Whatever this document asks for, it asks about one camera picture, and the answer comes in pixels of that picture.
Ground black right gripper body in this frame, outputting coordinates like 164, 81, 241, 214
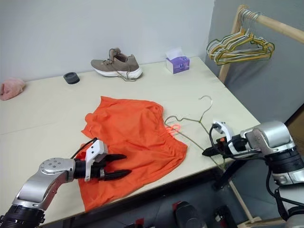
213, 139, 233, 157

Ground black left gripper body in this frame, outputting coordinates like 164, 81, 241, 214
91, 153, 110, 183

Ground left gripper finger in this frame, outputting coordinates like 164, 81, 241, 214
106, 153, 128, 165
104, 169, 133, 182

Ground orange shorts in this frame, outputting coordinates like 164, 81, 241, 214
77, 95, 189, 213

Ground olive green wire hanger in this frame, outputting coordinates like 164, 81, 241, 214
163, 95, 226, 170

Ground black table leg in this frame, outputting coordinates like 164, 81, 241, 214
212, 158, 238, 190

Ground dark blocky shape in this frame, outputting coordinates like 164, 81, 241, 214
213, 205, 240, 228

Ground large dark rounded shape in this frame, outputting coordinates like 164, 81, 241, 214
173, 201, 202, 228

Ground purple tissue box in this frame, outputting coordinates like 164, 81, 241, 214
165, 47, 190, 75

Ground black round dish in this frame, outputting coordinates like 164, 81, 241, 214
63, 72, 81, 86

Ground brown sneaker with white sole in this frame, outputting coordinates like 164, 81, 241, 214
90, 47, 143, 83

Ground hangers on wooden rack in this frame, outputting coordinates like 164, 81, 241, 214
206, 11, 275, 66

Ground pink towel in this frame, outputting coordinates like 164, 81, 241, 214
0, 78, 26, 101

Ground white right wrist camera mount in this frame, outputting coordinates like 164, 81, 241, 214
211, 121, 241, 156

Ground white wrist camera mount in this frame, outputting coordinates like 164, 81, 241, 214
84, 139, 109, 183
211, 121, 241, 156

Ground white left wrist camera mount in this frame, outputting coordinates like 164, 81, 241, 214
84, 139, 109, 183

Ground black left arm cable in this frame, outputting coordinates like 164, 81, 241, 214
70, 137, 98, 159

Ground white wire hanger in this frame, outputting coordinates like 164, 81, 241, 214
207, 9, 273, 57

